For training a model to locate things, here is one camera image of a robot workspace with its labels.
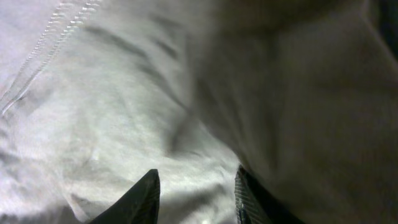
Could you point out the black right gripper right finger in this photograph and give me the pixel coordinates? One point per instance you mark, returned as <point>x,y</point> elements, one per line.
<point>255,205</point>

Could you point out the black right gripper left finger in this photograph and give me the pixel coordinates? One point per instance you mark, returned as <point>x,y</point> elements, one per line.
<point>139,205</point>

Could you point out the grey shorts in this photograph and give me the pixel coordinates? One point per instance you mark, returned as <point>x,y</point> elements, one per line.
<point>301,94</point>

